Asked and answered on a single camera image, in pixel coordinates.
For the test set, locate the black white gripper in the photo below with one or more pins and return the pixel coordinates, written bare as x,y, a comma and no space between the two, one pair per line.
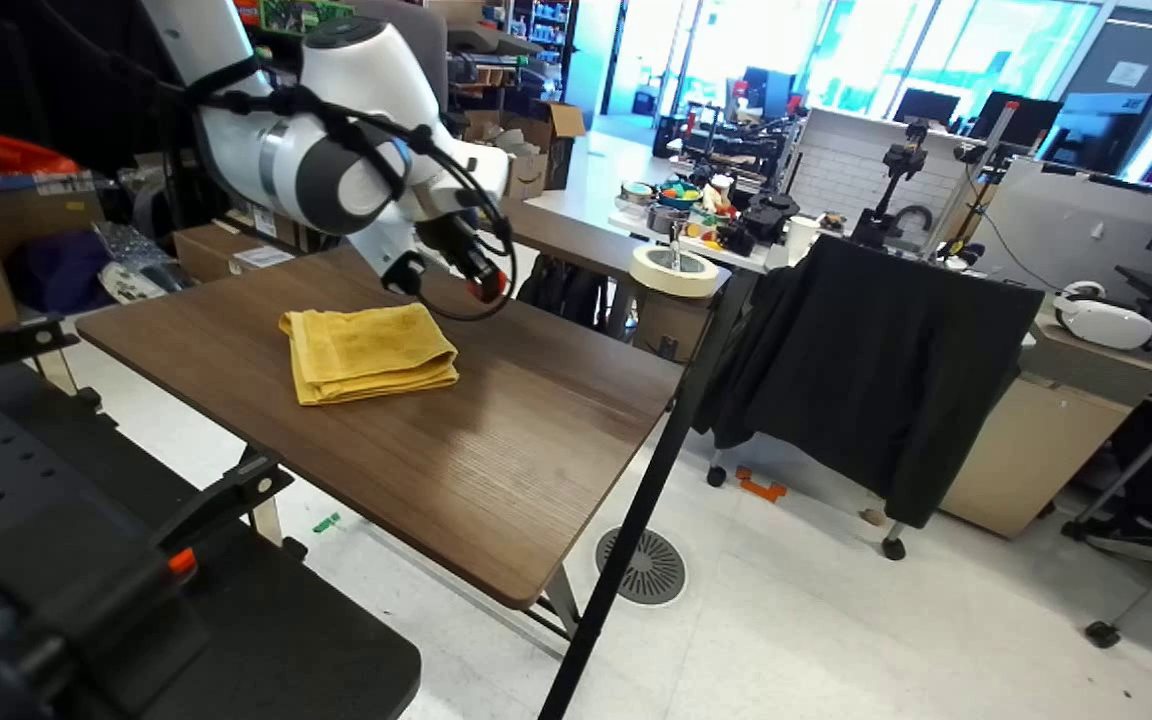
446,209

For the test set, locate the yellow towel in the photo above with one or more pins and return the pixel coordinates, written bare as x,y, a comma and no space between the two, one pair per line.
366,352

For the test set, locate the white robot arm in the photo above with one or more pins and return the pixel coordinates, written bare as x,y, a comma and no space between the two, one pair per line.
352,146

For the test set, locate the cardboard box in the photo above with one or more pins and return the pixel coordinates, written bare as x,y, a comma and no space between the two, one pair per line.
540,146

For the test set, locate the white masking tape roll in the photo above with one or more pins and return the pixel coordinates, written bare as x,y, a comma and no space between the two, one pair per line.
679,273

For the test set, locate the round floor drain grate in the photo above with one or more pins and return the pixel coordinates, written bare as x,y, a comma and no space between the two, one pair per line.
654,574

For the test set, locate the black cloth draped cart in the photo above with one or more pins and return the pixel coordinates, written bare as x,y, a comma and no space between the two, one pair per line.
874,364

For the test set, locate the black tripod pole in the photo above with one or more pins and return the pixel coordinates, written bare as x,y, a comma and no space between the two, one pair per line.
680,411

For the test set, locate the black clamp with orange tips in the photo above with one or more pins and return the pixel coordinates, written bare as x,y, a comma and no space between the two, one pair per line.
110,618

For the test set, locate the white VR headset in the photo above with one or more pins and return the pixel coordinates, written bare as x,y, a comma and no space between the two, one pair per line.
1095,317

